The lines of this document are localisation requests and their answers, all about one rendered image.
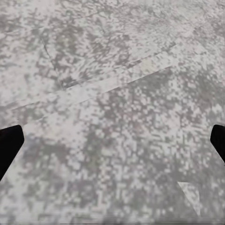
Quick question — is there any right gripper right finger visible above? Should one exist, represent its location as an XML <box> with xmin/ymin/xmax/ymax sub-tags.
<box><xmin>210</xmin><ymin>124</ymin><xmax>225</xmax><ymax>162</ymax></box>

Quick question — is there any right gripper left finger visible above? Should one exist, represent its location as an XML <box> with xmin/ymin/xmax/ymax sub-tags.
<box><xmin>0</xmin><ymin>125</ymin><xmax>24</xmax><ymax>181</ymax></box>

